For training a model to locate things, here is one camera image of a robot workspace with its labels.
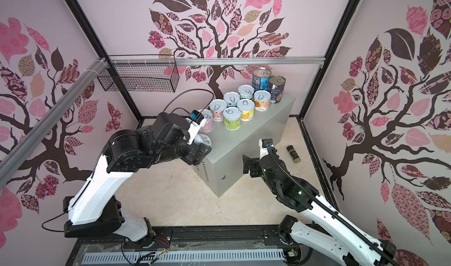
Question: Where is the pink label white-lid can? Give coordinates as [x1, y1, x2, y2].
[200, 109, 214, 133]

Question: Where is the green label white-lid can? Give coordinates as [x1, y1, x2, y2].
[223, 107, 241, 131]

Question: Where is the pink small white-lid can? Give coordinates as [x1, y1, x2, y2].
[209, 99, 228, 122]

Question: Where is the yellow label white-lid can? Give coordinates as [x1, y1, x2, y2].
[237, 99, 255, 122]

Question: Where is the light blue white-lid can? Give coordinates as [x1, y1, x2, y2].
[223, 92, 241, 107]

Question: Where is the orange label white-lid can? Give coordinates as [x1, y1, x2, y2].
[253, 90, 271, 112]

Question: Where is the teal label white-lid can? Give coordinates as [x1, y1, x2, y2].
[238, 85, 255, 100]

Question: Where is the blue label tin can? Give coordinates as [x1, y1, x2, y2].
[252, 67, 272, 91]

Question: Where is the dark grey tin can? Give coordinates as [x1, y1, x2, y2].
[269, 75, 286, 104]

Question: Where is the grey-green white-lid can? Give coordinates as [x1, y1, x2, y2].
[194, 134, 211, 147]

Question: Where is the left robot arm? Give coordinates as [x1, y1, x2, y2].
[62, 111, 211, 244]

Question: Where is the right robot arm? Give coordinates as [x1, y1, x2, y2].
[243, 154, 397, 266]

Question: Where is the grey metal cabinet box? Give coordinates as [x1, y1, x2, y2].
[194, 93, 295, 197]

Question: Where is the dark spice jar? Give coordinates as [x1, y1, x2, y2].
[287, 145, 301, 163]

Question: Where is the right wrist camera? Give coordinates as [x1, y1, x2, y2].
[258, 139, 273, 159]

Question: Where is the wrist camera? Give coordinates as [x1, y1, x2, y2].
[258, 139, 273, 159]
[187, 110, 206, 145]

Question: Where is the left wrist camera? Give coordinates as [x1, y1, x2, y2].
[187, 110, 206, 145]

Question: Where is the black wire basket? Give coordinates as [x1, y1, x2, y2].
[97, 54, 180, 93]

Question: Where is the white slotted cable duct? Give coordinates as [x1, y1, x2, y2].
[79, 249, 286, 266]

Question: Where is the aluminium horizontal rail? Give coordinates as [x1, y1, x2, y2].
[110, 57, 325, 66]

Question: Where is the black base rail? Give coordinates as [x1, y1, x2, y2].
[65, 223, 371, 266]

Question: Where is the aluminium diagonal rail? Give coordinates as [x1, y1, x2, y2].
[1, 58, 106, 187]

